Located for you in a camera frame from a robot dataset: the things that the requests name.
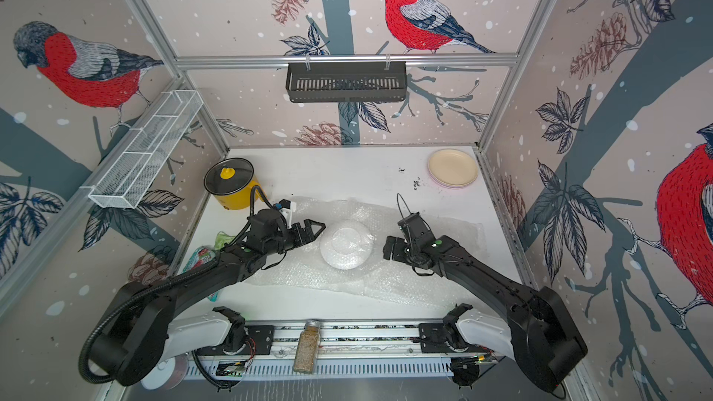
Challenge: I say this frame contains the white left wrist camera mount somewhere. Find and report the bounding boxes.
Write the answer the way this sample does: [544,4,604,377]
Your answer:
[276,199,296,218]

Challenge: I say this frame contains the cream plate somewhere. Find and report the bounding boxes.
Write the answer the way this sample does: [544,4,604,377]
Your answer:
[427,149,479,184]

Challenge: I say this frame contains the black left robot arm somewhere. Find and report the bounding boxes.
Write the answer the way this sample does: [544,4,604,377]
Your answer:
[78,209,326,386]

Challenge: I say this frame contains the spice jar with granules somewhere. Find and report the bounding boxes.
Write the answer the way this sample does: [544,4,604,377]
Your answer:
[293,320,321,374]

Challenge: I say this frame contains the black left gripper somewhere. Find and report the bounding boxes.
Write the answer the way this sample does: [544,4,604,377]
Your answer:
[264,219,326,258]

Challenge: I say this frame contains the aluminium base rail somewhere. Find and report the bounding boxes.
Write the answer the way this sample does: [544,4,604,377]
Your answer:
[183,319,580,382]

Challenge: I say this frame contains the white tape roll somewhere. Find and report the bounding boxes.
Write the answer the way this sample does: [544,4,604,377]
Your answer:
[140,355,189,391]

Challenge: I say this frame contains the patterned plate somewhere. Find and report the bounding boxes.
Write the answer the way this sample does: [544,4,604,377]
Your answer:
[319,220,375,270]

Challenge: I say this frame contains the yellow pot with black lid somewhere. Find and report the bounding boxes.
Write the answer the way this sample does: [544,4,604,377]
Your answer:
[204,158,259,211]

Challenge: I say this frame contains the green snack packet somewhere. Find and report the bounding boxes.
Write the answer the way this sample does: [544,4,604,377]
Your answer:
[181,246,216,274]

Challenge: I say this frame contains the pink dinner plate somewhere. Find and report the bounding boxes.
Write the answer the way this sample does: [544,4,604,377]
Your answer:
[429,176,475,189]

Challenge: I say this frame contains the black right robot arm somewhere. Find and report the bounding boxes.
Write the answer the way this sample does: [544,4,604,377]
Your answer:
[382,213,588,393]

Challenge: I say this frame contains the small green sachet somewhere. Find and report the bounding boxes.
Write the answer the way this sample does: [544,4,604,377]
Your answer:
[214,231,234,251]

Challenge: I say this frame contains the black hanging wire basket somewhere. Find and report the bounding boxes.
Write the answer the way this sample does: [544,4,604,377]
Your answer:
[286,61,408,103]

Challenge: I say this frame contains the white wire mesh shelf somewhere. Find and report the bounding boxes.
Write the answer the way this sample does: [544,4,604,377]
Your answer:
[88,90,204,209]

